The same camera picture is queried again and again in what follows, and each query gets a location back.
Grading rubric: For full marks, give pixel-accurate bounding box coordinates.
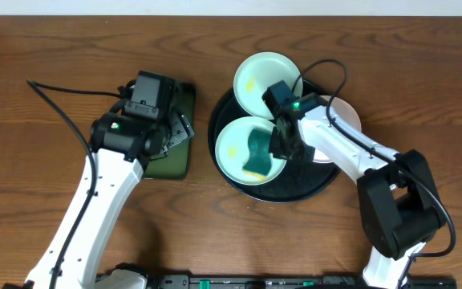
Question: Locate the green yellow sponge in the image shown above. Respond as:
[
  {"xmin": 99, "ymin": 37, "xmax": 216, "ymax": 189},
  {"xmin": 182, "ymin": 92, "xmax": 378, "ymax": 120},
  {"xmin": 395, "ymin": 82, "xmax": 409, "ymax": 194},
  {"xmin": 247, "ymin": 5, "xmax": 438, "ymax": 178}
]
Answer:
[{"xmin": 242, "ymin": 128, "xmax": 272, "ymax": 180}]

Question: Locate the black round tray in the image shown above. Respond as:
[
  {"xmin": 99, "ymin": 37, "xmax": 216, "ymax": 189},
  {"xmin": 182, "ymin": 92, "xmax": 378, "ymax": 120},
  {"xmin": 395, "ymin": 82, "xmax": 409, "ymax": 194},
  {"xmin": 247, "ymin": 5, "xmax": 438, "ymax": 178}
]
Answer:
[{"xmin": 208, "ymin": 88, "xmax": 340, "ymax": 203}]

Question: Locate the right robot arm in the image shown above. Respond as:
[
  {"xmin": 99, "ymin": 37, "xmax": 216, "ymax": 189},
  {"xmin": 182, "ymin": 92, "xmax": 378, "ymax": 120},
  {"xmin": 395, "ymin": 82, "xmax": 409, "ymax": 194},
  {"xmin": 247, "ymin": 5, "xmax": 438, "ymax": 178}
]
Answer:
[{"xmin": 268, "ymin": 100, "xmax": 452, "ymax": 288}]

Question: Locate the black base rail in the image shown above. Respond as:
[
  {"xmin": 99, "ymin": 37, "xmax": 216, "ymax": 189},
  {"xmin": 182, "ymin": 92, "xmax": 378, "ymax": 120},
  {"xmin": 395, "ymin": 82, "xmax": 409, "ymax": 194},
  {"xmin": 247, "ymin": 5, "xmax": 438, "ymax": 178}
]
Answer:
[{"xmin": 145, "ymin": 275, "xmax": 368, "ymax": 289}]

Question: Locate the black rectangular tray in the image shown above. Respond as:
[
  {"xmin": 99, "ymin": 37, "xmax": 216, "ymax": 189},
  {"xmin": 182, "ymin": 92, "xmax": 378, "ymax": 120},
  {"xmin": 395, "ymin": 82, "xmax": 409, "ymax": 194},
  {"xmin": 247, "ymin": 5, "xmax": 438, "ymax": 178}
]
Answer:
[{"xmin": 143, "ymin": 82, "xmax": 196, "ymax": 180}]

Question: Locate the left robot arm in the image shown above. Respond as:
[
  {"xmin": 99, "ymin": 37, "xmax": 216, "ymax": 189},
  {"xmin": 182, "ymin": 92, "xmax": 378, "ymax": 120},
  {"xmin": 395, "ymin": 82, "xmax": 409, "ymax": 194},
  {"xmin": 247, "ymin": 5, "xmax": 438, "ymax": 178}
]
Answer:
[{"xmin": 25, "ymin": 109, "xmax": 194, "ymax": 288}]

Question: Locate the mint plate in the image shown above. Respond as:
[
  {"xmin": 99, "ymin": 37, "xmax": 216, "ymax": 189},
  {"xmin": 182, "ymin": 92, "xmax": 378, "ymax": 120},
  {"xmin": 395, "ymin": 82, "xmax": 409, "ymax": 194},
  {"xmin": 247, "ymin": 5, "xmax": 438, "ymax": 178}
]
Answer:
[
  {"xmin": 233, "ymin": 52, "xmax": 300, "ymax": 120},
  {"xmin": 213, "ymin": 116, "xmax": 286, "ymax": 185}
]

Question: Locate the pink plate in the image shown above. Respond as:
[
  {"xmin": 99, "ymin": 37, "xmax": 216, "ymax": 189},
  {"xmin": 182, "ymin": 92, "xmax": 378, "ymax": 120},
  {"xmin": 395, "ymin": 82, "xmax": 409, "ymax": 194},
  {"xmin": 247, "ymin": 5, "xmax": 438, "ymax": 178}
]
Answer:
[{"xmin": 314, "ymin": 98, "xmax": 362, "ymax": 164}]

